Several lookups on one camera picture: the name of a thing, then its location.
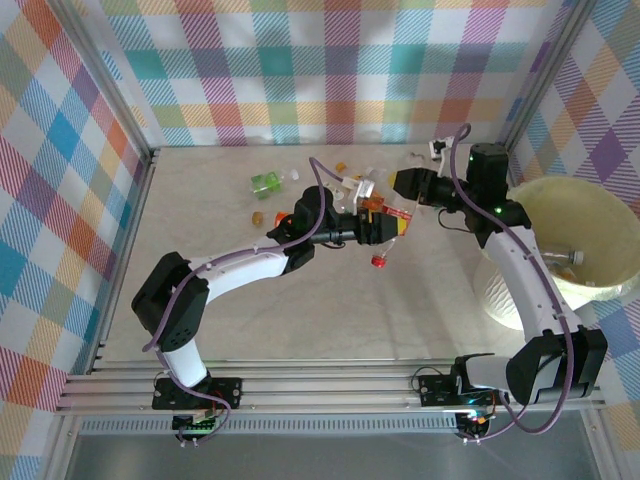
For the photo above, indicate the small white plastic piece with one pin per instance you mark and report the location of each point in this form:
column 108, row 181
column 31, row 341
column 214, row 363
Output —
column 293, row 175

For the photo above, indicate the crushed green plastic bottle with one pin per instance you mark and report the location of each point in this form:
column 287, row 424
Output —
column 265, row 183

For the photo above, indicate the aluminium frame leg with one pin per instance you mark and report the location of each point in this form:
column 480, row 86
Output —
column 60, row 445
column 600, row 445

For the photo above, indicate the clear bottle white cap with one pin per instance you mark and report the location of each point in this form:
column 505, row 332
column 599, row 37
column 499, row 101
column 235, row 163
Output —
column 375, row 173

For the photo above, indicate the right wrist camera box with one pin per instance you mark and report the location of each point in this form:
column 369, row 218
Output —
column 442, row 150

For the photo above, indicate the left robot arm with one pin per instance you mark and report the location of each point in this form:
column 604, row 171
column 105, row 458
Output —
column 240, row 267

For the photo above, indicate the wide clear bottle white label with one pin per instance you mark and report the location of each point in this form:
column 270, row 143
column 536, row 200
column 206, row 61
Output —
column 570, row 257

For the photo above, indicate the brown bottle cap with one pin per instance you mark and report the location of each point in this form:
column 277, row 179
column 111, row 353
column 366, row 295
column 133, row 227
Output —
column 257, row 219

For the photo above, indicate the aluminium rail beam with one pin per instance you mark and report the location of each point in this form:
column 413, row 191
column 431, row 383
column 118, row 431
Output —
column 325, row 390

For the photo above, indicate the small orange label bottle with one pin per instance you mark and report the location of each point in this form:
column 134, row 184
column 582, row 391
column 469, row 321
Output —
column 567, row 273

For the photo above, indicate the red gold label bottle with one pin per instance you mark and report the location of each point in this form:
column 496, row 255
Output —
column 401, row 213

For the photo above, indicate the orange bottle cap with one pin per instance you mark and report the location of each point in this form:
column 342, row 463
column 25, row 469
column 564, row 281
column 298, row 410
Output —
column 342, row 166

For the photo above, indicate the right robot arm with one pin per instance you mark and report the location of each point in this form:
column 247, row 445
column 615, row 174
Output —
column 530, row 290

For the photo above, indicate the aluminium corner post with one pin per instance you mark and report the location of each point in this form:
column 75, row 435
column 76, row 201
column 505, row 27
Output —
column 106, row 75
column 547, row 75

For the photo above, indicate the orange juice plastic bottle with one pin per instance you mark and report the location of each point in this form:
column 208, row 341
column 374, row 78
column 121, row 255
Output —
column 374, row 203

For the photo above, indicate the crushed orange plastic bottle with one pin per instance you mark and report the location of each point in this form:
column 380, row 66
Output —
column 281, row 218

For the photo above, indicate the small controller circuit board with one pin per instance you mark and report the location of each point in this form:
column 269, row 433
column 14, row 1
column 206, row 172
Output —
column 475, row 422
column 195, row 425

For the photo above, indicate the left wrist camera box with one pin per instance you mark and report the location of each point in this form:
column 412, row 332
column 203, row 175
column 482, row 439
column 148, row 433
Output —
column 364, row 189

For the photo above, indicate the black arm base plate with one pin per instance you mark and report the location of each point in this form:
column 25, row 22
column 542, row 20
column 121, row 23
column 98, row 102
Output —
column 435, row 390
column 225, row 392

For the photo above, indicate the grey metal panel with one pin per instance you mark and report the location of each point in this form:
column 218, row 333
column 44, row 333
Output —
column 325, row 460

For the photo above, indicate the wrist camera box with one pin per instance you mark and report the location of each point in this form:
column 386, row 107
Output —
column 364, row 189
column 442, row 150

